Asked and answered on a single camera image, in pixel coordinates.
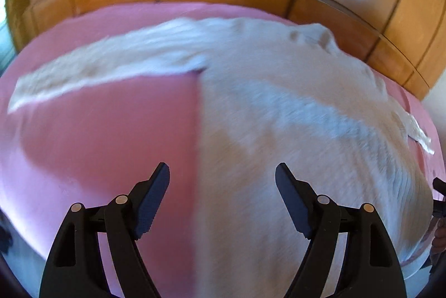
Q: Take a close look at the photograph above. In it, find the pink bed sheet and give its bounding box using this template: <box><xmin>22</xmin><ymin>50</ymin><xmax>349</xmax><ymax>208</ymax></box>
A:
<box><xmin>0</xmin><ymin>2</ymin><xmax>446</xmax><ymax>298</ymax></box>

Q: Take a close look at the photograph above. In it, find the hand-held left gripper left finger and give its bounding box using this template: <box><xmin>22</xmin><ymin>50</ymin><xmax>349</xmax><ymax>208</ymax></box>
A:
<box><xmin>39</xmin><ymin>162</ymin><xmax>171</xmax><ymax>298</ymax></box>

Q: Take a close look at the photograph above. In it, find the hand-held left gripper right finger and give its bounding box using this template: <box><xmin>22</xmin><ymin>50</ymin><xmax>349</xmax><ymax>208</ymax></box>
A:
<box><xmin>275</xmin><ymin>162</ymin><xmax>407</xmax><ymax>298</ymax></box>

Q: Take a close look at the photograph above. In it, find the white knitted sweater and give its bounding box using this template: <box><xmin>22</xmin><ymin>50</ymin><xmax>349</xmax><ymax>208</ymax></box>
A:
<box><xmin>7</xmin><ymin>16</ymin><xmax>436</xmax><ymax>298</ymax></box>

